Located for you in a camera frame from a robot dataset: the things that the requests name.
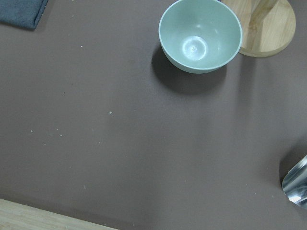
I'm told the mint green bowl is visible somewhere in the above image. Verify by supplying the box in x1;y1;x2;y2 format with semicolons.
158;0;243;74

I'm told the wooden glass stand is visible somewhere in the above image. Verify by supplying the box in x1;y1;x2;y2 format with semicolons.
222;0;296;58

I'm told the steel ice scoop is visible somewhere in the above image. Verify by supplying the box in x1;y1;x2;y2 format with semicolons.
282;156;307;210

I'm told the grey folded cloth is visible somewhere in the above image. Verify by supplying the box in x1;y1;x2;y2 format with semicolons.
0;0;48;30

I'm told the bamboo cutting board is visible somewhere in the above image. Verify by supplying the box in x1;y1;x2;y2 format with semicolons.
0;199;112;230

